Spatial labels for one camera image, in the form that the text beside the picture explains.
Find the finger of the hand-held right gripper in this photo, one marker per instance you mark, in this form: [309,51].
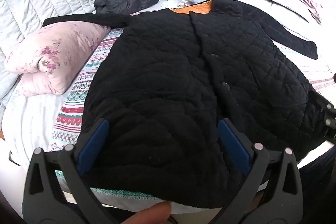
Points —
[325,111]

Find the white bed sheet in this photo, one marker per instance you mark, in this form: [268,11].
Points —
[31,121]

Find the black quilted coat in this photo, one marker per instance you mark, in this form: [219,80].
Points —
[162,82]

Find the striped patterned blanket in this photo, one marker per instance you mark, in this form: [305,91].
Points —
[76,98]

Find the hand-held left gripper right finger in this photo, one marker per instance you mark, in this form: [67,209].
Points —
[235,146]

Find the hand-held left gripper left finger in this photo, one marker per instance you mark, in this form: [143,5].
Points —
[92,146]

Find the pink floral pillow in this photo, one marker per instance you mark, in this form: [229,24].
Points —
[55,56]

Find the person's left hand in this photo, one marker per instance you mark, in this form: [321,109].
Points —
[147,214]

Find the orange quilted cloth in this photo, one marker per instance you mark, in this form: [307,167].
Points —
[194,7]

